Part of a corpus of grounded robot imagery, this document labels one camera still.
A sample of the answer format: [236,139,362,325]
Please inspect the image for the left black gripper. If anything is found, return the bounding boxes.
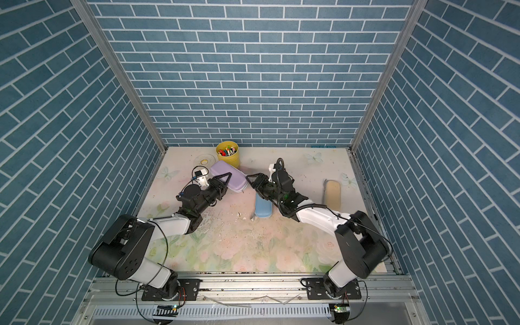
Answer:
[194,173,231,217]

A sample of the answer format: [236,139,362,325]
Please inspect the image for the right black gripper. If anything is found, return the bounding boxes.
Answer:
[247,173,285,206]

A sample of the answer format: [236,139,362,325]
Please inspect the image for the white sleeve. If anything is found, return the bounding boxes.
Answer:
[254,194,273,218]

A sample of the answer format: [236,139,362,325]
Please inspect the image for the white sleeve case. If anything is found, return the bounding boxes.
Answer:
[323,180,341,211]

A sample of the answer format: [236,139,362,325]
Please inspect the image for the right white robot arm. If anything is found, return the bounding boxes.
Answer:
[246,159,391,297]

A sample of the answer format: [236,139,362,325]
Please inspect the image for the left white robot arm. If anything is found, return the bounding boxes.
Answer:
[88,172,232,299]

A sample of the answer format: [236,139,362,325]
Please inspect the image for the clear tape roll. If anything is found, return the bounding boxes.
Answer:
[193,154,217,168]

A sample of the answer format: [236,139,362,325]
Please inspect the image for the yellow pen cup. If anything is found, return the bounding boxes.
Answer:
[215,141,241,169]

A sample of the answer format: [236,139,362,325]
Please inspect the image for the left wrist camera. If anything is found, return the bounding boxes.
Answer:
[193,169,209,188]

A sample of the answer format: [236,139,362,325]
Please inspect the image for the aluminium front rail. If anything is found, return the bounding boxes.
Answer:
[83,272,419,306]

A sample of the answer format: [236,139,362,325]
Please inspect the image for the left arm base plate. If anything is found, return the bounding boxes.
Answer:
[142,278,201,302]

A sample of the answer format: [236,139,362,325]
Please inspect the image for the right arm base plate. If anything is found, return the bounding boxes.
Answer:
[300,278,362,300]

